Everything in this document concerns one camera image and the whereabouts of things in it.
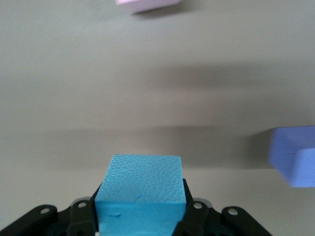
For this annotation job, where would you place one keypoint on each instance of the pink foam block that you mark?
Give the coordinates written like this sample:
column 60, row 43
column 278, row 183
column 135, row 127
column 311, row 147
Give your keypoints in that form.
column 147, row 5

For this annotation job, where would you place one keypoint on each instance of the light blue foam block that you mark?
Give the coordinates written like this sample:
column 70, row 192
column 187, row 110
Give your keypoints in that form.
column 142, row 186

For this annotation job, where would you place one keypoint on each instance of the brown table cover sheet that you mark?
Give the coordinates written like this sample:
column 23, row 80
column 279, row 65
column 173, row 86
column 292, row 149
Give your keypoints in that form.
column 73, row 73

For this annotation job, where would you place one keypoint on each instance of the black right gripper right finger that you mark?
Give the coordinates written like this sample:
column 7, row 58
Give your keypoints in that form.
column 197, row 218

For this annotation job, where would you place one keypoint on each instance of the purple foam block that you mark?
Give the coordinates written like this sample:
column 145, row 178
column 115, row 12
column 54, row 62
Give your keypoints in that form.
column 290, row 157

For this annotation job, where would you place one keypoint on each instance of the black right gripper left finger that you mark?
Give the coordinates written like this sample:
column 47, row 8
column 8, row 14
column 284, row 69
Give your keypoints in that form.
column 78, row 216

